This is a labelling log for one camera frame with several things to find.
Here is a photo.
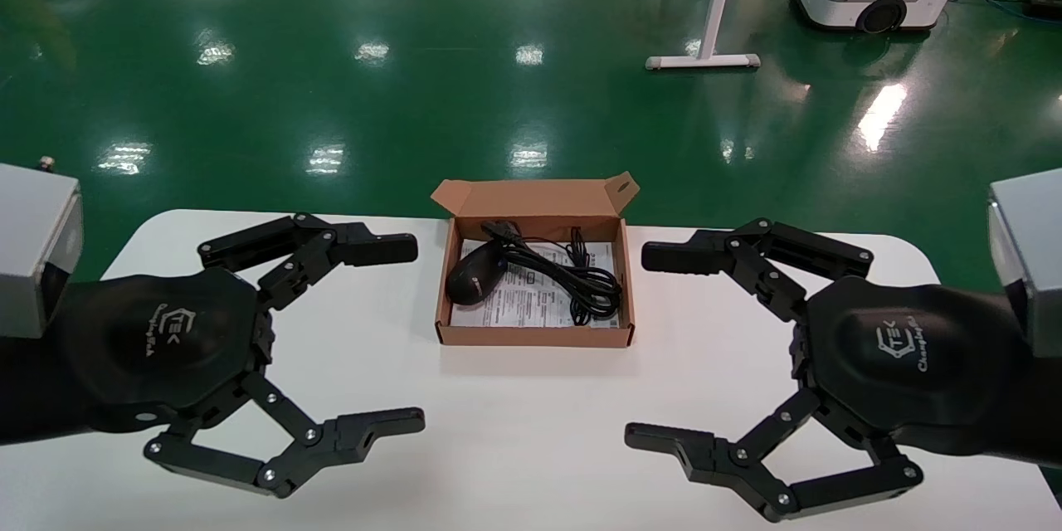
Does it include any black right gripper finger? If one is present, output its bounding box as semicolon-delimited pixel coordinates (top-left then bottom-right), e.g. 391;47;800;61
641;218;874;323

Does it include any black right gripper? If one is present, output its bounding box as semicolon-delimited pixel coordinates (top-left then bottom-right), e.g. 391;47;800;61
624;276;1062;524

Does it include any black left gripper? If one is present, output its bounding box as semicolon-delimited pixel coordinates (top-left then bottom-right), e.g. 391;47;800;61
0;213;426;500

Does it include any black power cable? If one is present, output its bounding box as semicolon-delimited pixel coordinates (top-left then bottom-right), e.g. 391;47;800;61
496;224;623;326

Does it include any black computer mouse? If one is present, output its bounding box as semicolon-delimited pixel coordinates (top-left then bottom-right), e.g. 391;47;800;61
445;218;519;306

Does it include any brown cardboard box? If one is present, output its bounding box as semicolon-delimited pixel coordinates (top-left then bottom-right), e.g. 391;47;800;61
430;171;641;348

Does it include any white printed instruction sheet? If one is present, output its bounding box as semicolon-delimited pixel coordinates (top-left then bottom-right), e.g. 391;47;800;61
459;239;621;330

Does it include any white table stand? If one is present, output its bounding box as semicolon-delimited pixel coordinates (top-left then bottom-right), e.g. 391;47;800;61
645;0;761;71

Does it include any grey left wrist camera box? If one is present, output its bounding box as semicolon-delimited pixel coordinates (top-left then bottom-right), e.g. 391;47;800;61
0;163;84;341

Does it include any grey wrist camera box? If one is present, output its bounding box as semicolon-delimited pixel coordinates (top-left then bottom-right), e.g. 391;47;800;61
0;163;84;341
987;168;1062;359

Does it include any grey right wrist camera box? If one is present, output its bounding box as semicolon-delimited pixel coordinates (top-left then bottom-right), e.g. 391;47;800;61
987;168;1062;359

